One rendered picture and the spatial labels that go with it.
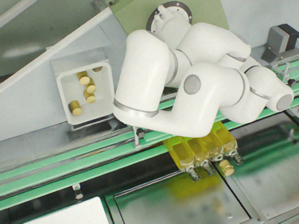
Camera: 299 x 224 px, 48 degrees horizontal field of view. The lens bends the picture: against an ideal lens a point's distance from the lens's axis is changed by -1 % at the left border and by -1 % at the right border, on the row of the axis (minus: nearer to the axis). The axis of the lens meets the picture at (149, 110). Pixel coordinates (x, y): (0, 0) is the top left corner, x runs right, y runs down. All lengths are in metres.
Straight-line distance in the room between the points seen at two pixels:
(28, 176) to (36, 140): 0.14
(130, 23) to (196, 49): 0.34
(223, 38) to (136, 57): 0.24
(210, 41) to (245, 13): 0.64
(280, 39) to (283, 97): 0.57
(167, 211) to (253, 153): 0.46
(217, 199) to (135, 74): 0.77
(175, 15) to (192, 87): 0.45
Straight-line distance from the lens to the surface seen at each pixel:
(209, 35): 0.73
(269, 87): 0.85
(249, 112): 0.86
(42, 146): 1.23
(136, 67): 0.59
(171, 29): 0.99
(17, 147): 1.26
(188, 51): 0.74
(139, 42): 0.59
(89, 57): 1.09
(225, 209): 1.25
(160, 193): 1.27
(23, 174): 1.20
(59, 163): 1.19
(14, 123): 1.26
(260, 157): 1.46
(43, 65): 1.12
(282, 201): 1.36
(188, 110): 0.62
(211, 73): 0.61
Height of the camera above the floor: 1.68
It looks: 42 degrees down
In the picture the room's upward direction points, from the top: 148 degrees clockwise
